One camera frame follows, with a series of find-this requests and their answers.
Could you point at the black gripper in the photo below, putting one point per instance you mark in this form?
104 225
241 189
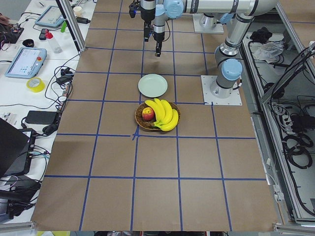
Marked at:
158 37

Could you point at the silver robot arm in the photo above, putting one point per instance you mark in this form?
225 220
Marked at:
230 18

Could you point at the light green round plate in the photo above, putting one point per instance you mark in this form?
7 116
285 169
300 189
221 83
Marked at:
152 85

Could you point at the brown wicker basket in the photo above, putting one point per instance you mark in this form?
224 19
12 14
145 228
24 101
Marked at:
147 124

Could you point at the red yellow apple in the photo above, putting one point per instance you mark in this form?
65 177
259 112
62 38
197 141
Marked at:
148 114

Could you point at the yellow banana bunch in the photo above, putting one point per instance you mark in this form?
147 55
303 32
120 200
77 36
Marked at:
167 117

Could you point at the paper cup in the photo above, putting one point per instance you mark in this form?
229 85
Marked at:
78 11

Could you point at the green marker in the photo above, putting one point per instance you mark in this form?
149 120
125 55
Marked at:
64 26

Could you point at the black cloth bundle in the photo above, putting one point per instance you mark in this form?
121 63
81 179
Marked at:
262 35

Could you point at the clear water bottle red cap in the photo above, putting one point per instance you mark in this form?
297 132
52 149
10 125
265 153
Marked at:
53 42

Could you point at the blue teach pendant far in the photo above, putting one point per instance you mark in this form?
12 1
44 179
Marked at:
51 17

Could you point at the blue teach pendant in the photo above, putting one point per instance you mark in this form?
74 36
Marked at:
51 17
27 63

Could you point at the white crumpled cloth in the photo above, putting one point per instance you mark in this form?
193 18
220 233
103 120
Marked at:
269 52

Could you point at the yellow tape roll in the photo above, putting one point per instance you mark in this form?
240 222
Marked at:
35 84

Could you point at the black small bowl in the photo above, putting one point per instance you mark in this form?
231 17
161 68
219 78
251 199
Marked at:
28 43

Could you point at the blue teach pendant near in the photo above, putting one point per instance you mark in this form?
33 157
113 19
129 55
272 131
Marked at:
27 63

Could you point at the black power adapter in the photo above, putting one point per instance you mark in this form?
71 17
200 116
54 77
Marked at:
41 117

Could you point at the black laptop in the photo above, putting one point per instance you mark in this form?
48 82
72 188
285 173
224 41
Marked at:
16 146

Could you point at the aluminium frame post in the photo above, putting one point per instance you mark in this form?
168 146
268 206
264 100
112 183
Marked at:
70 19

